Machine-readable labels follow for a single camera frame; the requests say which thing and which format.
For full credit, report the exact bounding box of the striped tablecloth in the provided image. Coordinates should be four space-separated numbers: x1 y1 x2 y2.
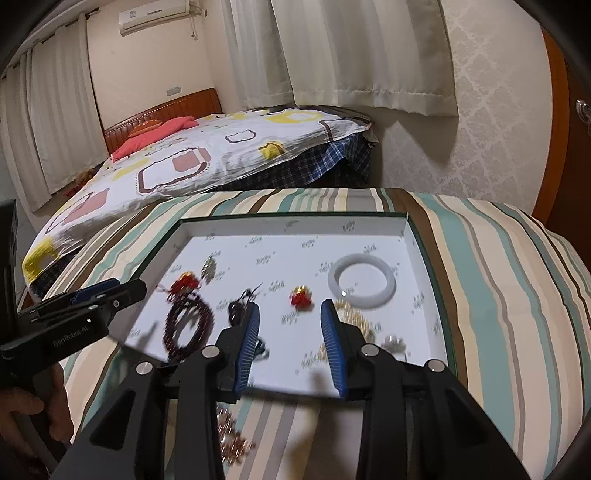
46 187 591 480

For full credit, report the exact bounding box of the small red gold charm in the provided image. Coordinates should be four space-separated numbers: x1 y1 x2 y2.
289 286 315 309

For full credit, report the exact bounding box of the white jade bangle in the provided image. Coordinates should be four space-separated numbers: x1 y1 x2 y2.
328 254 398 308

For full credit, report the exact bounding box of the red knot charm with gold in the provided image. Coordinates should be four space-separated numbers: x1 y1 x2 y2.
157 273 204 296

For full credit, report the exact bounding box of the wide white curtain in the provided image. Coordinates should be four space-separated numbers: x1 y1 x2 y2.
217 0 458 116

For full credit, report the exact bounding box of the orange cushion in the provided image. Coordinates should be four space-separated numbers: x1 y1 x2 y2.
129 120 162 138

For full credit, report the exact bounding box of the white air conditioner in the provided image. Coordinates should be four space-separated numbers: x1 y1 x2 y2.
117 0 192 35

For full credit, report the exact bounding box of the bed with patterned quilt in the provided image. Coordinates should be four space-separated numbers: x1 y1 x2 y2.
23 107 375 296

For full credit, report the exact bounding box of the dark green jewelry tray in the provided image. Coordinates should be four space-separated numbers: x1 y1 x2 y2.
117 210 458 402

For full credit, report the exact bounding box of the brown wooden door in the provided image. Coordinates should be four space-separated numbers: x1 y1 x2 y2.
531 28 591 232

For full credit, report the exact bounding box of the pink pillow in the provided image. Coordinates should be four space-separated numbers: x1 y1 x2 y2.
111 117 197 161

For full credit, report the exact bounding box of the wooden headboard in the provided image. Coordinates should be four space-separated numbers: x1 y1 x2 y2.
102 88 222 155

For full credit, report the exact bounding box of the rose gold bracelet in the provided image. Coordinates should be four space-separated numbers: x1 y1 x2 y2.
215 406 254 464

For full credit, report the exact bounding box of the pearl bracelet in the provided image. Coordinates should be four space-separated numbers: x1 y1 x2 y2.
318 300 384 370

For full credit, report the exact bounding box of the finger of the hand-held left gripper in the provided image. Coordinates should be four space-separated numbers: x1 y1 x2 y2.
99 281 148 333
21 278 123 319

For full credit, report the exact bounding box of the dark red bead bracelet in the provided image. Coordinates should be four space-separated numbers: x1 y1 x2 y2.
164 298 217 358

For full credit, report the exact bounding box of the silver gemstone ring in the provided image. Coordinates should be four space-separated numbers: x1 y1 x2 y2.
383 336 409 363

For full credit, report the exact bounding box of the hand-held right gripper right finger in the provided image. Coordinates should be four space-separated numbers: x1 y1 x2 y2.
320 298 532 480

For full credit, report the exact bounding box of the person's left hand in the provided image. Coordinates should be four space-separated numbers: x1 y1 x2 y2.
0 362 75 462

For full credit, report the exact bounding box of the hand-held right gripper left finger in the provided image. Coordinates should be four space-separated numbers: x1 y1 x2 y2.
48 302 262 480

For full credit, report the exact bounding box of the narrow white curtain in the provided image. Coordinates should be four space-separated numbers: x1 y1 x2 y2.
0 9 109 213

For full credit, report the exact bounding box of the black cord pendant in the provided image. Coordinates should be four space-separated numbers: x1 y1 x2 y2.
227 284 271 358

